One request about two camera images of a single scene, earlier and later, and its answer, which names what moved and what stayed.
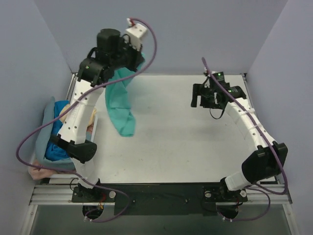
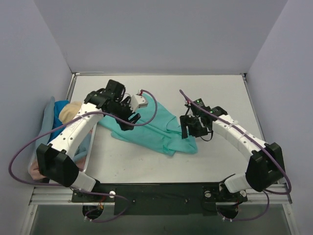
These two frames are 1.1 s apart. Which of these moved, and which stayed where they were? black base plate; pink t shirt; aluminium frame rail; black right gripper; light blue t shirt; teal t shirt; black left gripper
Moved: black left gripper; black right gripper; teal t shirt
Stayed: black base plate; pink t shirt; light blue t shirt; aluminium frame rail
